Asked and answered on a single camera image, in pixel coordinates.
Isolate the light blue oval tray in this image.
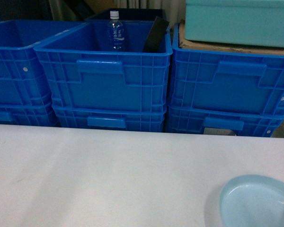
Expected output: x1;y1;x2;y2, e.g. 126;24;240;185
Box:
219;175;284;227

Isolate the blue crate bottom right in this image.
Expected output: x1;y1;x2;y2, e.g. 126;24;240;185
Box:
165;106;284;137

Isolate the blue crate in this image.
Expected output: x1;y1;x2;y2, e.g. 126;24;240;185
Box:
169;23;284;115
35;20;172;114
53;105;165;132
165;106;284;137
0;20;81;106
0;103;60;127

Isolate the blue crate top right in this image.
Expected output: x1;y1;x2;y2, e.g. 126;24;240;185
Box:
169;23;284;115

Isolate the clear water bottle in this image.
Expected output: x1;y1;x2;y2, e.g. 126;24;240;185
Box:
107;10;125;52

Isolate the black flat board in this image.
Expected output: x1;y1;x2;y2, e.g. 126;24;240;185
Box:
143;17;169;53

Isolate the blue crate top left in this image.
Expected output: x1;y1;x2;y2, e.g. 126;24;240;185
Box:
0;20;81;106

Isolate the teal plastic bin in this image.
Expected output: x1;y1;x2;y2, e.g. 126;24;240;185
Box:
185;0;284;48

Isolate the blue crate bottom left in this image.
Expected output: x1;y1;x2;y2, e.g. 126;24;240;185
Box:
0;103;60;127

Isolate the blue crate bottom middle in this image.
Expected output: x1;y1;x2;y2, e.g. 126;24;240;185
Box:
53;105;165;132

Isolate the blue crate top middle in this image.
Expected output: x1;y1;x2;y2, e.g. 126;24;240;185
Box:
35;20;172;114

